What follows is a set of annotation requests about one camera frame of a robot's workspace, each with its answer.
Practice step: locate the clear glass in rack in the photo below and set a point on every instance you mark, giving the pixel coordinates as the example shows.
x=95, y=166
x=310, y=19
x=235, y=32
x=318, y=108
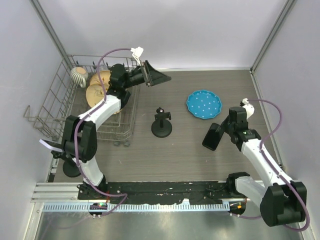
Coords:
x=102, y=68

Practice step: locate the white cable duct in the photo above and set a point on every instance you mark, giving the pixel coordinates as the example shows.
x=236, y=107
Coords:
x=92, y=207

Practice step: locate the grey wire dish rack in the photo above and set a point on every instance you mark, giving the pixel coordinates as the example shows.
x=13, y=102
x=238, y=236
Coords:
x=64, y=99

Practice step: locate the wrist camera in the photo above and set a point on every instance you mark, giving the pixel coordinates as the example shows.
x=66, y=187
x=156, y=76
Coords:
x=249, y=108
x=136, y=54

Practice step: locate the black phone stand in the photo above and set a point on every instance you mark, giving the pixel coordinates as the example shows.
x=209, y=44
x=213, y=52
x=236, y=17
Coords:
x=69, y=167
x=161, y=127

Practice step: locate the striped white mug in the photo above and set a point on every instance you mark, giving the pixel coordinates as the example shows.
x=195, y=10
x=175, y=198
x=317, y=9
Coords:
x=79, y=76

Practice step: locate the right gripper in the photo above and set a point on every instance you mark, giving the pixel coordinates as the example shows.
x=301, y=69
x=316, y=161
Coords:
x=223, y=127

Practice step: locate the rear yellow bird plate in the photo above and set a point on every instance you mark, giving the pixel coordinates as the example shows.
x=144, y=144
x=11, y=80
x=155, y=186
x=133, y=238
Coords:
x=104, y=75

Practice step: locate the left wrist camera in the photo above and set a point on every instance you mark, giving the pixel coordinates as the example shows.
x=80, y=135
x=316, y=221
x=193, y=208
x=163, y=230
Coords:
x=136, y=54

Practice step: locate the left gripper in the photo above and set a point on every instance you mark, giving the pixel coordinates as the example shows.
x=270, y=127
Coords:
x=154, y=77

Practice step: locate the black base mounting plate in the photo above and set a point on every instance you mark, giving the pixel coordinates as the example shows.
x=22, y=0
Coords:
x=172, y=192

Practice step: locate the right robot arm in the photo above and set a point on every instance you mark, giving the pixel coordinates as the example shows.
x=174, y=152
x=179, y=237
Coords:
x=281, y=200

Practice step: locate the black phone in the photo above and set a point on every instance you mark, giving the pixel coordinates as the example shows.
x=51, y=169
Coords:
x=209, y=140

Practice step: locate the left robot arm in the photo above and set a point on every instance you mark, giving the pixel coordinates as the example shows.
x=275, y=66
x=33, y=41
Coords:
x=79, y=140

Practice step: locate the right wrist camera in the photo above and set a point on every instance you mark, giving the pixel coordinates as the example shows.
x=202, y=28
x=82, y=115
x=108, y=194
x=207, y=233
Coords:
x=249, y=108

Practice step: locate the blue polka dot plate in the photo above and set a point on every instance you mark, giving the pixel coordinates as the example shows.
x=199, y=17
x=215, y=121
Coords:
x=204, y=104

